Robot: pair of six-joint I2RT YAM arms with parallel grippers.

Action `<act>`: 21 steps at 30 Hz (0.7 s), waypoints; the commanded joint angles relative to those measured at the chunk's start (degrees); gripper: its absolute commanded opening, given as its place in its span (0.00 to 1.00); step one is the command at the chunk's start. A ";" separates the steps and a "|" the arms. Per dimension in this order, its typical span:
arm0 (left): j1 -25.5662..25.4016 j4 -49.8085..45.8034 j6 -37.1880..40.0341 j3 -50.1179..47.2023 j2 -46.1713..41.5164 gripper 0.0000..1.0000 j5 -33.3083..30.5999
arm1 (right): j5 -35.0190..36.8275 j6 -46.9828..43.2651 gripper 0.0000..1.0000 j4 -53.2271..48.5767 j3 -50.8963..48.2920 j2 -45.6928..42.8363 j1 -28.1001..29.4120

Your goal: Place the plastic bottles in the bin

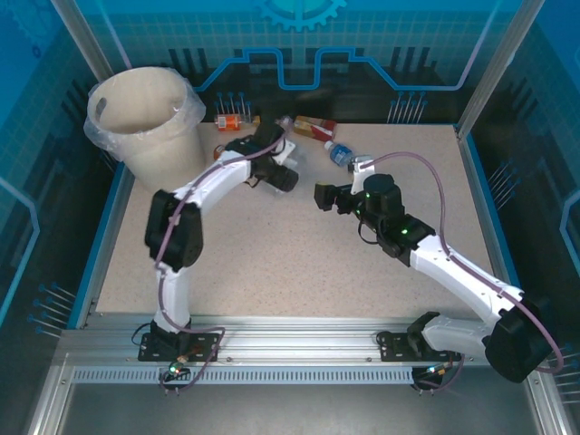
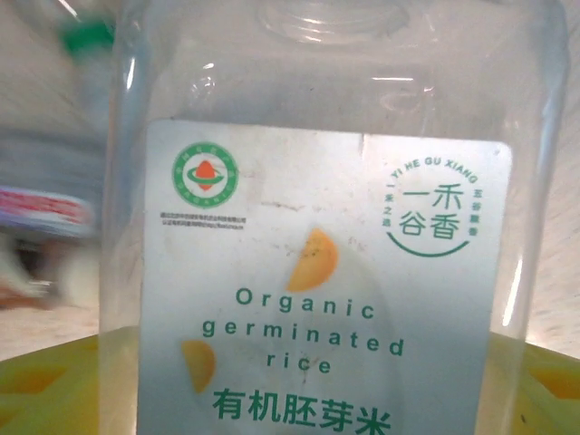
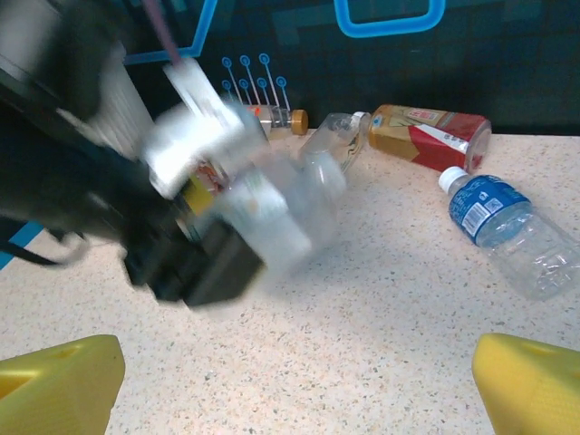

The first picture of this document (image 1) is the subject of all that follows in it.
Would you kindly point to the clear bottle blue label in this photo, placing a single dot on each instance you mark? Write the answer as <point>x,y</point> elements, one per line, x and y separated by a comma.
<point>340,155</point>

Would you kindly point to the amber tea bottle white cap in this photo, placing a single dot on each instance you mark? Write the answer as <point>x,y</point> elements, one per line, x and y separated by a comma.
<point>219,150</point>

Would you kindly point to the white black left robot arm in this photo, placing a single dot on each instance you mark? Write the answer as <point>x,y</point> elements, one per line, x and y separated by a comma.
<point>174,235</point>

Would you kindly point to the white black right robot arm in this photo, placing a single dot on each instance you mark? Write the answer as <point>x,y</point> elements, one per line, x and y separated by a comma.
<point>462,276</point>

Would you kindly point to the clear plastic bin liner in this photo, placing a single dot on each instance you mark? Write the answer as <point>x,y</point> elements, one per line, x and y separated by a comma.
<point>196,106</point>

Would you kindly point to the beige round bin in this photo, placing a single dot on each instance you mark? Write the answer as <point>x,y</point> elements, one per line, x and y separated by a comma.
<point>136,102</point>

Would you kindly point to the red yellow drink carton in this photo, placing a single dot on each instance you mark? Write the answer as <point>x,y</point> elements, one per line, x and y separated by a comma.
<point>315,128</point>

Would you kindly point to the grey steel front panel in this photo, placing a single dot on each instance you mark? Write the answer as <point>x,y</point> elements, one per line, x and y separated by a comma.
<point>294,408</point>

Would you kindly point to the aluminium side rail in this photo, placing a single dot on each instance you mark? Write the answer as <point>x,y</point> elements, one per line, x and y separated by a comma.
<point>480,181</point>
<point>104,235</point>

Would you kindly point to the aluminium front rail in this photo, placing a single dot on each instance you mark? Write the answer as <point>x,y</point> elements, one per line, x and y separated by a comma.
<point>294,335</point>

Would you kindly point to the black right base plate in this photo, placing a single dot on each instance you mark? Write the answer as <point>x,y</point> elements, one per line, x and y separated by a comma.
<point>392,346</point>

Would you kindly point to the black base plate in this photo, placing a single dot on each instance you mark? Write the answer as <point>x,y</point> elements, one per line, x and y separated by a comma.
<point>204,346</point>
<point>392,346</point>

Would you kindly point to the aluminium frame post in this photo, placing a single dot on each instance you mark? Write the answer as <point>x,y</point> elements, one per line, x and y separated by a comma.
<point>494,68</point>
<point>86,31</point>

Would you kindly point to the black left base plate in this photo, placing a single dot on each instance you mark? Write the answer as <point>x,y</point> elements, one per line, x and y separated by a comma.
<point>204,346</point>

